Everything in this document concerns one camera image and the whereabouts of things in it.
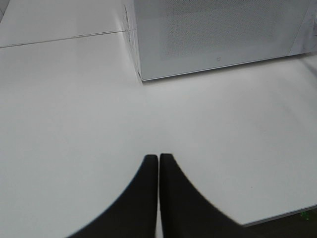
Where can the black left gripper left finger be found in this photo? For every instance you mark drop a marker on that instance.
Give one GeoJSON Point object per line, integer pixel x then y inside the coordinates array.
{"type": "Point", "coordinates": [134, 213]}

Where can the white microwave oven body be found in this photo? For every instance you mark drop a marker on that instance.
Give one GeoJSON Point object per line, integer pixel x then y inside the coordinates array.
{"type": "Point", "coordinates": [131, 37]}

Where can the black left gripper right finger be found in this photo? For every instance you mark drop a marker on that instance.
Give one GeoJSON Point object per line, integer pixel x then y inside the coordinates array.
{"type": "Point", "coordinates": [185, 213]}

